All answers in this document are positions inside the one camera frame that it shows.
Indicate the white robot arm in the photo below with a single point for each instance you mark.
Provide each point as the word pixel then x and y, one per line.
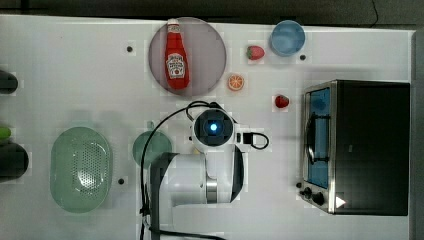
pixel 214 175

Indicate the silver black toaster oven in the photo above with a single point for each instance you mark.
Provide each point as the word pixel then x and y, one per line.
pixel 356 147

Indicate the plush orange slice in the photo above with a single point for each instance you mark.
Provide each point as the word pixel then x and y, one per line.
pixel 235 82

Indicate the teal measuring cup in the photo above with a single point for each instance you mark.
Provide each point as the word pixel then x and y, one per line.
pixel 146 148

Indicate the red plush ketchup bottle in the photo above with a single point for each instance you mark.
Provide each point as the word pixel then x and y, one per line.
pixel 176 62

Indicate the grey round plate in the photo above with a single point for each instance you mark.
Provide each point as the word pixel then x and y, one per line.
pixel 206 54

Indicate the red plush strawberry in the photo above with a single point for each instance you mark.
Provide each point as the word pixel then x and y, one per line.
pixel 281 101

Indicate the plush strawberry with green top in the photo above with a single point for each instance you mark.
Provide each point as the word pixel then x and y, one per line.
pixel 255 52

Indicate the light blue bowl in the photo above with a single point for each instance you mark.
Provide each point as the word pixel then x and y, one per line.
pixel 287 38

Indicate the green oval colander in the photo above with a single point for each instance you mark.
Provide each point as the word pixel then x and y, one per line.
pixel 80 170

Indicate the black pan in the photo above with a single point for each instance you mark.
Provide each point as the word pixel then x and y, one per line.
pixel 14 161

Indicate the green lime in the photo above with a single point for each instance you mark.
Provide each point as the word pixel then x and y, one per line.
pixel 5 133

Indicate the black wrist camera with cable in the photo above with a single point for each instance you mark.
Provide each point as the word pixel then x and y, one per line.
pixel 248 138

